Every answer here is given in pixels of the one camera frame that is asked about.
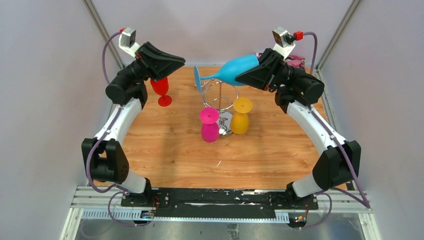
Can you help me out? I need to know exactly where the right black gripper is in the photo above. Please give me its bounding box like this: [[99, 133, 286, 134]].
[[233, 48, 307, 92]]

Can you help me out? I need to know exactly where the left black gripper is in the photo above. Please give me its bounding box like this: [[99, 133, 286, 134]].
[[116, 43, 185, 86]]

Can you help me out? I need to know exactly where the red plastic wine glass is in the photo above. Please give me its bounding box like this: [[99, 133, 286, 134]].
[[150, 77, 172, 107]]

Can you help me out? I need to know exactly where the blue plastic wine glass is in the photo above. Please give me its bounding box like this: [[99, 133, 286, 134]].
[[193, 54, 259, 93]]

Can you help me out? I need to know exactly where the chrome wine glass rack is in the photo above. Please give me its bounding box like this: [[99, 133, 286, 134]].
[[200, 78, 239, 138]]

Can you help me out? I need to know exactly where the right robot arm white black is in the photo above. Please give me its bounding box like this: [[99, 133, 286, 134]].
[[235, 48, 362, 209]]

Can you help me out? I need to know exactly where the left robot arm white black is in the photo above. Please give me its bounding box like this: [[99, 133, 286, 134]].
[[81, 41, 186, 207]]

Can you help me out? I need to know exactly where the yellow plastic wine glass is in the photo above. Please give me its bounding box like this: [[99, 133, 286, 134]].
[[230, 97, 253, 135]]

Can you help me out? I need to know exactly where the pink plastic wine glass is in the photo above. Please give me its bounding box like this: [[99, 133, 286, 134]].
[[199, 107, 220, 143]]

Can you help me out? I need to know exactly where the pink camouflage cloth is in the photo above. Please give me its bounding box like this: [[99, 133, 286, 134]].
[[251, 50, 305, 70]]

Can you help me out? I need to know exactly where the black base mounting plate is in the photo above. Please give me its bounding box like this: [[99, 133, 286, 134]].
[[121, 187, 319, 220]]

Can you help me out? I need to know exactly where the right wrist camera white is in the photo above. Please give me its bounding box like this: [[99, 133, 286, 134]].
[[272, 26, 296, 60]]

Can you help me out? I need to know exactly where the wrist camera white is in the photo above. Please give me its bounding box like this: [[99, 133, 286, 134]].
[[272, 26, 296, 60], [118, 27, 140, 58]]

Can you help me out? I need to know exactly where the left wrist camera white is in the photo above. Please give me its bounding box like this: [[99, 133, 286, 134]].
[[118, 27, 140, 58]]

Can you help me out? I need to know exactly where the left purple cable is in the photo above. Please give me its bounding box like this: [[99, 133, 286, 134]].
[[85, 27, 153, 228]]

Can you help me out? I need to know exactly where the purple cable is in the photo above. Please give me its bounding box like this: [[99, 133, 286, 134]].
[[85, 27, 153, 228], [293, 31, 371, 231]]

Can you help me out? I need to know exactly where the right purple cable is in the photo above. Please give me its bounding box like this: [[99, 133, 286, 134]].
[[293, 31, 371, 231]]

